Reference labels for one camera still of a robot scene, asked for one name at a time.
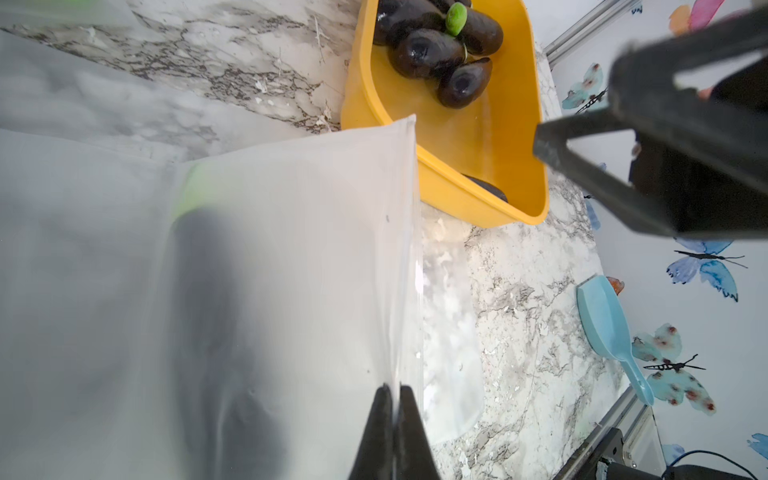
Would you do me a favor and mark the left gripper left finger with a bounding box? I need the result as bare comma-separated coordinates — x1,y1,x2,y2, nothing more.
348,384,394,480

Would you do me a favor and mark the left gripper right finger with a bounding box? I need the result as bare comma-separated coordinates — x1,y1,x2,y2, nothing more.
394,385,441,480

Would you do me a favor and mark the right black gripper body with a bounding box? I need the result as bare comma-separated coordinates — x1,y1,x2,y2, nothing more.
533,8,767,240

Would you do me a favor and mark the dark purple eggplant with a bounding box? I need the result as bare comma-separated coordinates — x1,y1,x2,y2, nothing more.
168,164,285,479

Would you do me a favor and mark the clear zip-top bag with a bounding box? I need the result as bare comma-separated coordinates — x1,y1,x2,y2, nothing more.
1,34,484,479

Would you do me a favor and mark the eggplant at tray back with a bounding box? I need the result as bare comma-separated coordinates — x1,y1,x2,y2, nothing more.
445,2,504,57

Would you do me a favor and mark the eggplant in tray front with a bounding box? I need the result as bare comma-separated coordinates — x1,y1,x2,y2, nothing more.
437,58,493,109

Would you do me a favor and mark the eggplant in tray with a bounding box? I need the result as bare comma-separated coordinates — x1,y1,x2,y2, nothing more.
388,29,467,79
437,58,493,109

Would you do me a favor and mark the eggplant in tray middle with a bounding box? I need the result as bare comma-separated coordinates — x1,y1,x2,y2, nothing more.
388,29,467,79

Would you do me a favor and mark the yellow plastic tray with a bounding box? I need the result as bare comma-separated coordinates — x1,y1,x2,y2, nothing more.
340,1,549,228

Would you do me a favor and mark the light blue plastic scoop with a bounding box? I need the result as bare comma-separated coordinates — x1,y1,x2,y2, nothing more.
576,275,655,406

